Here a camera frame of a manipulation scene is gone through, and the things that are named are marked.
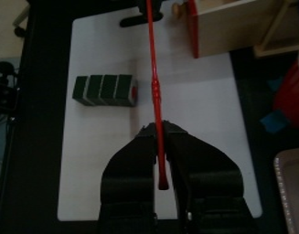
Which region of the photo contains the red cup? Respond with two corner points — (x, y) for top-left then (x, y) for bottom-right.
(272, 40), (299, 130)

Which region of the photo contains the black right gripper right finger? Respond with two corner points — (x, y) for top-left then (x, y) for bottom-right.
(162, 120), (262, 234)

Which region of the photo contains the red toy knife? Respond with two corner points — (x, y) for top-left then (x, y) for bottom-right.
(144, 0), (172, 191)

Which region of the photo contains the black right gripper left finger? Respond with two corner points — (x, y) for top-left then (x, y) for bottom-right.
(95, 122), (160, 234)

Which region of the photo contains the black tripod device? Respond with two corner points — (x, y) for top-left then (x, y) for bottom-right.
(0, 60), (22, 116)

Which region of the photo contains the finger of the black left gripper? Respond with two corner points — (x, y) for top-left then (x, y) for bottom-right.
(150, 0), (165, 23)
(120, 0), (150, 28)

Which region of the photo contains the wooden box with red door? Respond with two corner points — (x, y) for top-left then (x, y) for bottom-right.
(172, 0), (281, 59)

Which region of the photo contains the toy sushi piece red centre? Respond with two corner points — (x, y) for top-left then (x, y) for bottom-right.
(114, 73), (140, 108)

